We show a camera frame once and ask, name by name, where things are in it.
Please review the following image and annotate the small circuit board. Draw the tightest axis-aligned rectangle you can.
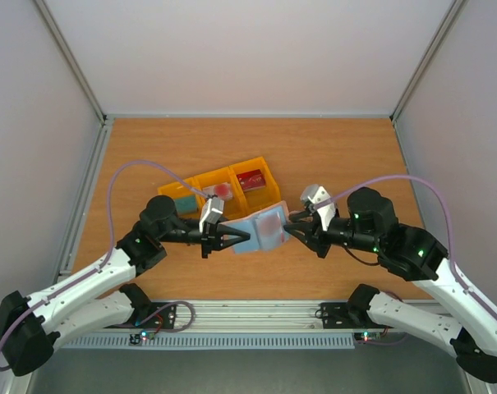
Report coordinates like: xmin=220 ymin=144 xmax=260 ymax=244
xmin=129 ymin=332 xmax=155 ymax=346
xmin=354 ymin=332 xmax=384 ymax=343

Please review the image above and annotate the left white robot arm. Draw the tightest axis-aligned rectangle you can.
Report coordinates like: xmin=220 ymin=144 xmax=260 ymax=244
xmin=0 ymin=195 xmax=251 ymax=377

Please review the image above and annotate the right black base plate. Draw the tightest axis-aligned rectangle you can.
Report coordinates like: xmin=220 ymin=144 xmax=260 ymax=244
xmin=315 ymin=302 xmax=387 ymax=330

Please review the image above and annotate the red card stack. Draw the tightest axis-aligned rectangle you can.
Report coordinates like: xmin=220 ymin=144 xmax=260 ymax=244
xmin=237 ymin=169 xmax=266 ymax=192

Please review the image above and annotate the right small circuit board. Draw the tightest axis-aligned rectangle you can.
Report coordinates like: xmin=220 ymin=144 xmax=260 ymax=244
xmin=354 ymin=332 xmax=384 ymax=343

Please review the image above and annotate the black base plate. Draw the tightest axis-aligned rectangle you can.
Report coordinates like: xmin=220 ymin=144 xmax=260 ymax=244
xmin=315 ymin=302 xmax=387 ymax=330
xmin=108 ymin=302 xmax=177 ymax=330

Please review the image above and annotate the teal VIP card stack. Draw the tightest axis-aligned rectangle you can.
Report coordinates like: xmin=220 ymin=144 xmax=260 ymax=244
xmin=174 ymin=195 xmax=199 ymax=215

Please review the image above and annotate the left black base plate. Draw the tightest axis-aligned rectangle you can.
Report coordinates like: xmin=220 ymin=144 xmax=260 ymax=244
xmin=108 ymin=302 xmax=177 ymax=330

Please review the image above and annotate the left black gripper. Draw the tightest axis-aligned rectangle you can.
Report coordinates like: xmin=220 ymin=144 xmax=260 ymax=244
xmin=159 ymin=216 xmax=251 ymax=259

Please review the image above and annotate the left small circuit board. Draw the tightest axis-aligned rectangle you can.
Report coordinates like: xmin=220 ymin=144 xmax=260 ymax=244
xmin=129 ymin=332 xmax=155 ymax=346

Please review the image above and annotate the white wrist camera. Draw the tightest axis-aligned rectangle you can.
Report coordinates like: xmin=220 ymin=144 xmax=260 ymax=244
xmin=199 ymin=195 xmax=224 ymax=233
xmin=300 ymin=184 xmax=338 ymax=231

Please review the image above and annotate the yellow three-compartment bin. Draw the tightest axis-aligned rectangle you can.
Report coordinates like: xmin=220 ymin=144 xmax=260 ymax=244
xmin=158 ymin=157 xmax=282 ymax=219

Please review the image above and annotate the grey slotted cable duct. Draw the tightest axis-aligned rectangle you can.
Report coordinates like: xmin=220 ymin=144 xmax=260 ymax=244
xmin=65 ymin=332 xmax=355 ymax=351

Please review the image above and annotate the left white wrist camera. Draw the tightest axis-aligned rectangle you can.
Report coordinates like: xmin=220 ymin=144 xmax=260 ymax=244
xmin=199 ymin=195 xmax=224 ymax=233

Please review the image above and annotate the aluminium front rail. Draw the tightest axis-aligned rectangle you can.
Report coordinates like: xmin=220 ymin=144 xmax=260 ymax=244
xmin=83 ymin=298 xmax=450 ymax=333

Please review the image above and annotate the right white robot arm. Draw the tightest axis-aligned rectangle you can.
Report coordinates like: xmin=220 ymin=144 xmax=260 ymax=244
xmin=284 ymin=185 xmax=497 ymax=383

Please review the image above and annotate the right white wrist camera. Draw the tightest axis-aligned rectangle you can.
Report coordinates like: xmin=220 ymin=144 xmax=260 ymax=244
xmin=300 ymin=184 xmax=338 ymax=231

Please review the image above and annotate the pink circle card stack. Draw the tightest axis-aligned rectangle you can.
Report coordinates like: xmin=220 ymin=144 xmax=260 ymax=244
xmin=202 ymin=182 xmax=233 ymax=201

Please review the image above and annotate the pink leather card holder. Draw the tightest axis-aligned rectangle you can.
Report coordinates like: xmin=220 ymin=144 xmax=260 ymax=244
xmin=225 ymin=201 xmax=291 ymax=254

